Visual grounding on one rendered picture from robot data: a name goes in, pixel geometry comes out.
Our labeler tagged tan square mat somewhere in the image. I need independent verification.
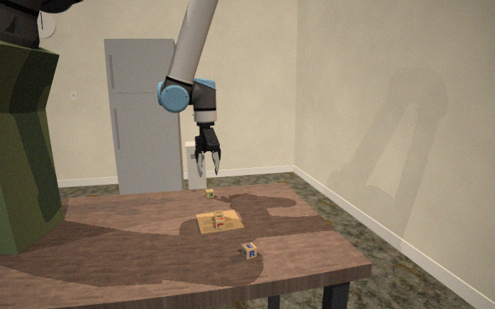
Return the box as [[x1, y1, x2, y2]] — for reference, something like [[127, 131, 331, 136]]
[[196, 210, 245, 235]]

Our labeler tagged wooden letter block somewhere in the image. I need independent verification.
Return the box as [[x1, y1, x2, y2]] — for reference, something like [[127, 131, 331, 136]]
[[214, 210, 223, 220], [205, 189, 214, 198], [215, 217, 226, 230], [242, 243, 257, 259]]

